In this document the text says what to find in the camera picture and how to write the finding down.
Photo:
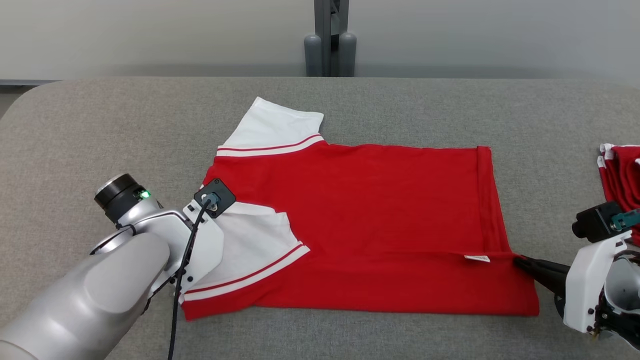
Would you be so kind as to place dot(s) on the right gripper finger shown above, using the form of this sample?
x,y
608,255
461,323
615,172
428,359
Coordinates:
x,y
545,275

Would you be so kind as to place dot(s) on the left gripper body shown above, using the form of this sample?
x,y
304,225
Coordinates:
x,y
205,250

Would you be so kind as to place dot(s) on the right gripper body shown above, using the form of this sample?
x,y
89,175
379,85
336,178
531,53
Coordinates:
x,y
585,285

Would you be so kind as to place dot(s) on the red shorts with white stripes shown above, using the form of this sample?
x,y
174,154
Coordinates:
x,y
622,175

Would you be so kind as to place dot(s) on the red shirt with white sleeves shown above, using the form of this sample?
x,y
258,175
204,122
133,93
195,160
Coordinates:
x,y
380,215

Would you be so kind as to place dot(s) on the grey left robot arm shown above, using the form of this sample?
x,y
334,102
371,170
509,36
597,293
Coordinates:
x,y
90,300

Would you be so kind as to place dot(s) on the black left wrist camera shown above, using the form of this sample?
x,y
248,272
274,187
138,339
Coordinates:
x,y
222,192

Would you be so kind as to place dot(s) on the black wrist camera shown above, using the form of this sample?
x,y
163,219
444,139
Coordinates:
x,y
222,192
595,222

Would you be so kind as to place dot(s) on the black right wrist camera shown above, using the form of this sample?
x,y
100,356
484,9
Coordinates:
x,y
595,222

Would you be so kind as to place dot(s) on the grey metal post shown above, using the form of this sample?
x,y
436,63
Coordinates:
x,y
325,45

